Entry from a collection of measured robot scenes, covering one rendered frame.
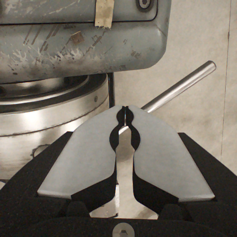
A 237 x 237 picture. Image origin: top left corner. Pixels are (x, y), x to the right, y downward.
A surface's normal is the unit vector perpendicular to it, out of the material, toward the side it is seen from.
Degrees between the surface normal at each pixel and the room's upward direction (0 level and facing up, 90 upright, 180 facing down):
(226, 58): 1
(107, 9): 7
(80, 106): 30
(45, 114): 13
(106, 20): 4
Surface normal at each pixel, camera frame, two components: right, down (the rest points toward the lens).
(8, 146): 0.11, 0.50
